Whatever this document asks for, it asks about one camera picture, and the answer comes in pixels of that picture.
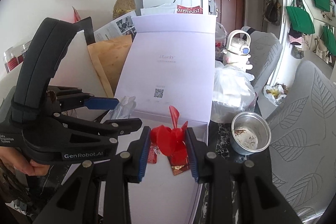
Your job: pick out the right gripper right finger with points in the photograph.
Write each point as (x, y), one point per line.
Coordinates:
(259, 200)

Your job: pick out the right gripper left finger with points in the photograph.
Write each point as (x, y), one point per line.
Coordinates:
(77, 200)

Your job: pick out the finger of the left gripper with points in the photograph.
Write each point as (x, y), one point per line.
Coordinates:
(69, 98)
(84, 132)

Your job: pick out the long red sauce packet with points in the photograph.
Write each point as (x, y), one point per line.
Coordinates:
(152, 157)

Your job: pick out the red bow hair clip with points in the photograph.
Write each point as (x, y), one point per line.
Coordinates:
(171, 141)

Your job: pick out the dark brown candy packet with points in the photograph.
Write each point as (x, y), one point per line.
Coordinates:
(178, 169)

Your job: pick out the person's left hand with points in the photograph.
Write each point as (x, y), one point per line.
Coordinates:
(14, 160)

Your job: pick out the white foam board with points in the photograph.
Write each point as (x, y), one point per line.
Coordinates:
(76, 69)

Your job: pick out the steel bowl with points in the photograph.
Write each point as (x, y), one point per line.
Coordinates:
(250, 133)

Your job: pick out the brown paper envelope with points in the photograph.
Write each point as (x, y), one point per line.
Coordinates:
(108, 58)

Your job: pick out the grey leaf pattern chair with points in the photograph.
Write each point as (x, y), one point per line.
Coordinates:
(302, 147)

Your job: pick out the lavender gift box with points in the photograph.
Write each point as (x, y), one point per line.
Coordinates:
(170, 63)

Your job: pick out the white plastic bag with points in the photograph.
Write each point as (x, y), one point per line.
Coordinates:
(233, 93)

